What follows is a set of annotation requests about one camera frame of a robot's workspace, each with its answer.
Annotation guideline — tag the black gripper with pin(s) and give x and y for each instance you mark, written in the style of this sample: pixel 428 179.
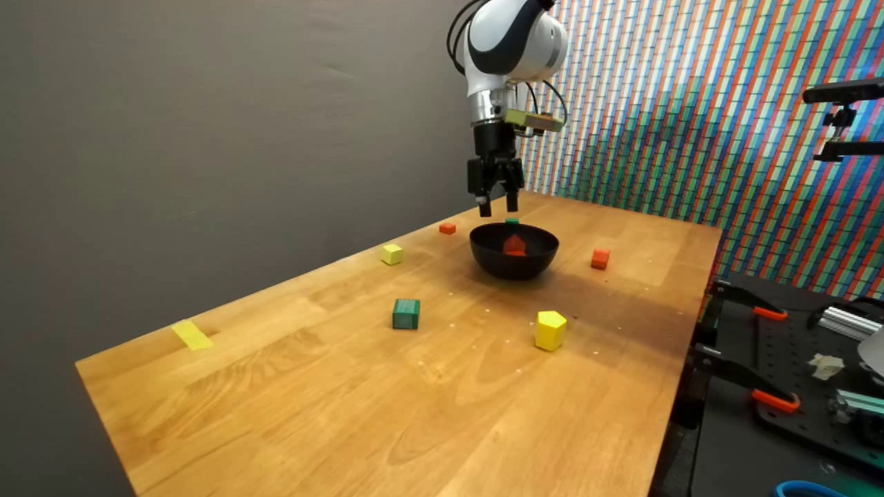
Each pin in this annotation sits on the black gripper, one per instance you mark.
pixel 494 164

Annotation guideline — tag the teal wooden block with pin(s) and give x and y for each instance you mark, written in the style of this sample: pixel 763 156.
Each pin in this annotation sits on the teal wooden block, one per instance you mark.
pixel 511 222

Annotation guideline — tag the black bowl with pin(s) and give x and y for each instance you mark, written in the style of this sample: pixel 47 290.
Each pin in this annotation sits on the black bowl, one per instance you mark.
pixel 537 250

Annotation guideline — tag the red wooden block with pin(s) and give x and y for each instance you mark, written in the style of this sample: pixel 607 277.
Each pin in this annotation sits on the red wooden block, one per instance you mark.
pixel 513 246

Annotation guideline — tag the orange wooden block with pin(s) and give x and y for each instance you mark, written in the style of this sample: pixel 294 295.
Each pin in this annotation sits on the orange wooden block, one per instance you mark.
pixel 599 258

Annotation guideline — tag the lime green wooden block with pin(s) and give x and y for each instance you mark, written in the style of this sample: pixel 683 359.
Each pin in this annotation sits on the lime green wooden block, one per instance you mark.
pixel 390 254

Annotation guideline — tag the yellow block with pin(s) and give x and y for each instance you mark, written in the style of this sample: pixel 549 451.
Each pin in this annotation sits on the yellow block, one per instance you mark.
pixel 549 328

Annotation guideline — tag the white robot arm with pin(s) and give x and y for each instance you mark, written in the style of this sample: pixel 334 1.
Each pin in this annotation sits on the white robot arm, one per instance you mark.
pixel 498 51

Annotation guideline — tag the yellow tape strip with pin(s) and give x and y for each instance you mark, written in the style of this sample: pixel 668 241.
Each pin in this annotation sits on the yellow tape strip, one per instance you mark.
pixel 190 335

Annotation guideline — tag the black perforated tool board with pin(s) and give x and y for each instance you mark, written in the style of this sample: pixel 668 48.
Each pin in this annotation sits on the black perforated tool board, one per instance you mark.
pixel 803 357

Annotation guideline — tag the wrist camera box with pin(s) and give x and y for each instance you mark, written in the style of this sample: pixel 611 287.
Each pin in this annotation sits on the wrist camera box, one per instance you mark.
pixel 537 123

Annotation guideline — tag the black clamp orange handle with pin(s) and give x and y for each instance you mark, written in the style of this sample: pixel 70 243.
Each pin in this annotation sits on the black clamp orange handle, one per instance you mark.
pixel 758 305

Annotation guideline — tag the black camera stand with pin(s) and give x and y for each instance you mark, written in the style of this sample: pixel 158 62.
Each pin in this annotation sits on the black camera stand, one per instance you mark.
pixel 841 117

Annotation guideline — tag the blue scissors handle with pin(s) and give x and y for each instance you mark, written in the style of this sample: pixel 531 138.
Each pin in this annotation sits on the blue scissors handle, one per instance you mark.
pixel 803 488

